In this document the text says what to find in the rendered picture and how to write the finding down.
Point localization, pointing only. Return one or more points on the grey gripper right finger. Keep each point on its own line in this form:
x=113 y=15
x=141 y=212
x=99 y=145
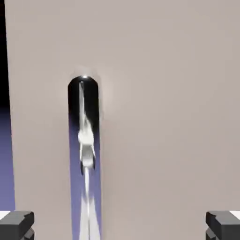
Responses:
x=224 y=225

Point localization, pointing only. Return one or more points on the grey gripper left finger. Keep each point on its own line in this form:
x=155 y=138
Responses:
x=16 y=224

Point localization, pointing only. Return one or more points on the beige cabinet door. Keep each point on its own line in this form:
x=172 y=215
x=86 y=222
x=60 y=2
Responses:
x=159 y=116

